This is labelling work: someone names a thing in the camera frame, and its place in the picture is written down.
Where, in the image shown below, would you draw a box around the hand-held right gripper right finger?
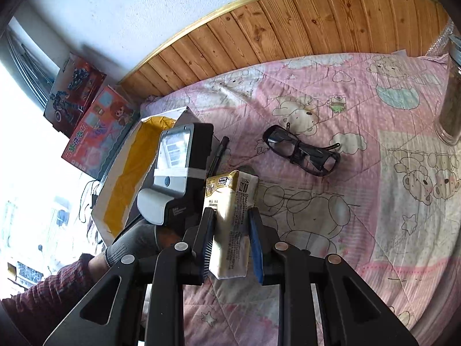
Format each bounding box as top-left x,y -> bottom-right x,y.
248,207 -> 420,346

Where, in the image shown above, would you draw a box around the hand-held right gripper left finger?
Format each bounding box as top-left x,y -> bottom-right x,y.
43,207 -> 217,346

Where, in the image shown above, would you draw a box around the small beige drink carton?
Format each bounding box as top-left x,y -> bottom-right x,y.
205,169 -> 260,280

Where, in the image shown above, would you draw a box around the white yellow-taped cardboard box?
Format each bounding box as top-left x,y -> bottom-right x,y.
92,106 -> 202,246

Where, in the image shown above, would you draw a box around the person's left forearm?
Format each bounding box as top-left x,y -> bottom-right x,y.
0,252 -> 109,346

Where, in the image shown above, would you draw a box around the person's left hand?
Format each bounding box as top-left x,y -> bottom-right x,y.
105,220 -> 184,270

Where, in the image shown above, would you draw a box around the black marker pen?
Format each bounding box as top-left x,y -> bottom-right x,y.
211,136 -> 230,177

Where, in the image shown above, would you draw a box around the pink cartoon printed blanket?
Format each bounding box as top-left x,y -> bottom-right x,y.
140,52 -> 461,346

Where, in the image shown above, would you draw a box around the pink washing machine toy box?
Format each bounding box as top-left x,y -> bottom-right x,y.
61,86 -> 139,181

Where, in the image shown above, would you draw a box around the black glasses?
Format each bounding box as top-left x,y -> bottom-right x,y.
262,124 -> 341,177

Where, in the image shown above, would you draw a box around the dark robot toy box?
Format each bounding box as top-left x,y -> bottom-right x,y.
43,56 -> 107,134

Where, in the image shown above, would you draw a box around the glass jar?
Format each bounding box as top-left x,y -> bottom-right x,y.
434,36 -> 461,146

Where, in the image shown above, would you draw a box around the black cable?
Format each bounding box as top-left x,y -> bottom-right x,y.
79,180 -> 106,246

